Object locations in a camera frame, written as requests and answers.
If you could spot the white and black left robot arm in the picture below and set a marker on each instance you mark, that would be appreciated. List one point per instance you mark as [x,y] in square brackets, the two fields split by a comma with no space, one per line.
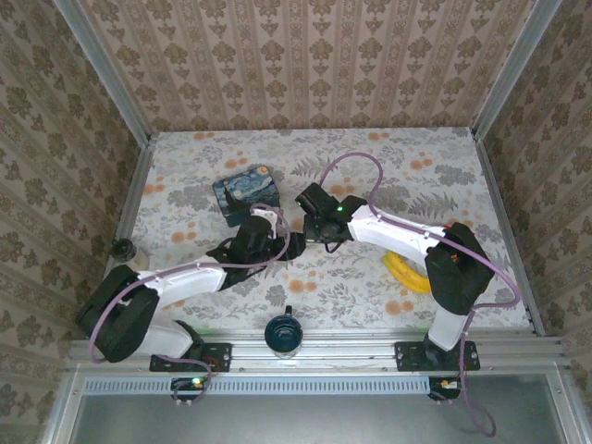
[185,279]

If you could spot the dark blue mug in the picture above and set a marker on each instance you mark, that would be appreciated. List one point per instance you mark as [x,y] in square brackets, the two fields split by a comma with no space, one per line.
[283,333]

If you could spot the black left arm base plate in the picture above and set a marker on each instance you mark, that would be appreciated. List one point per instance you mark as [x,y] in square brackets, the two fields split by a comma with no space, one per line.
[217,356]

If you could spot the black right controller box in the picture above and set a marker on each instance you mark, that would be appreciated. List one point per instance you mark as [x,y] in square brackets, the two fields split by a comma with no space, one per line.
[444,387]

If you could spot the black controller box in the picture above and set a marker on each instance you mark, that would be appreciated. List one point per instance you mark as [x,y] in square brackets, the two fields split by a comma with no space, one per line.
[187,387]
[444,387]

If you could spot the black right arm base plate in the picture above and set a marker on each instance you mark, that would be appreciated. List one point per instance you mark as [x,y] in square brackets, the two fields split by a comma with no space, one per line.
[411,356]

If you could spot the small black knob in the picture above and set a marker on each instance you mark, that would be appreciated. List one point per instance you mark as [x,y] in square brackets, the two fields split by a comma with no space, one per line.
[123,250]

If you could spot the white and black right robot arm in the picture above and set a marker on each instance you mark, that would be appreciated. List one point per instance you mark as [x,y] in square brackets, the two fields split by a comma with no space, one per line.
[393,231]

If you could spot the aluminium mounting rail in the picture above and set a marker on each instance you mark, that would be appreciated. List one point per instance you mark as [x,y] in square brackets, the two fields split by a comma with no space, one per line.
[347,342]

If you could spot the black left controller box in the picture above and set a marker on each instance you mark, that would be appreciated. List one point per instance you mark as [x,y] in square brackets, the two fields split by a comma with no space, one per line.
[187,387]

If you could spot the floral tablecloth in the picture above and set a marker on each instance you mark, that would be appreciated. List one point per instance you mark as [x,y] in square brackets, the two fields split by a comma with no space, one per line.
[324,287]

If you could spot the starry night print tin box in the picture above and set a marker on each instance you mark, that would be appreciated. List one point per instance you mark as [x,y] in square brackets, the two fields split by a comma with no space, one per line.
[245,189]

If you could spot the aluminium frame post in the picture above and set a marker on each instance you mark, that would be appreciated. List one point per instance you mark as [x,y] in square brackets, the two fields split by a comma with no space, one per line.
[514,65]
[112,78]

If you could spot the yellow banana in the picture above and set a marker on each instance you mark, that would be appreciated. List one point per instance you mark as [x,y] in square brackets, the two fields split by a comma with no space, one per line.
[407,277]

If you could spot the grey metal panel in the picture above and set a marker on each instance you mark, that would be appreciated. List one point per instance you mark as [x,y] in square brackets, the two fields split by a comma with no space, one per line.
[324,421]

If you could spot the aluminium side rail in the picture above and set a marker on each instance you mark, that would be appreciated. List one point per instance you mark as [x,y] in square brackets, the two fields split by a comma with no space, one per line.
[137,185]
[489,176]

